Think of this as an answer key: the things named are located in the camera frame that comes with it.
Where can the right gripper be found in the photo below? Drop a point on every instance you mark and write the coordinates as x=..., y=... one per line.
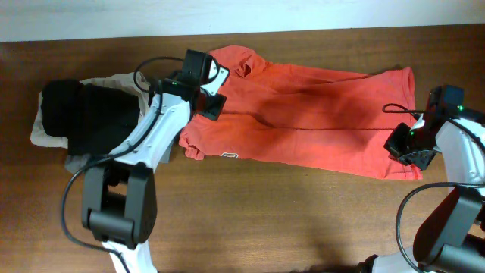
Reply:
x=392, y=142

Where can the red printed t-shirt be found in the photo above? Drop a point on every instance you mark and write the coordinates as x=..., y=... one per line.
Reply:
x=305, y=116

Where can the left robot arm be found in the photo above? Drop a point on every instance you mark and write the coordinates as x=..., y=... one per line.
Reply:
x=119, y=202

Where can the grey folded garment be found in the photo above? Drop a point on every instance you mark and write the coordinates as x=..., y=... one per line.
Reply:
x=74, y=162

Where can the beige folded garment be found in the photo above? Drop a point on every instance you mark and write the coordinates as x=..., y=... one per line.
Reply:
x=123, y=82

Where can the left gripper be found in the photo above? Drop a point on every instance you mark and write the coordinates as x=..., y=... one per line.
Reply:
x=214, y=110

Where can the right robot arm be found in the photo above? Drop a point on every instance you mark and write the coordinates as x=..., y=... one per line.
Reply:
x=443, y=242

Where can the black folded garment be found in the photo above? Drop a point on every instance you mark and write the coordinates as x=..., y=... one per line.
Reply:
x=93, y=119

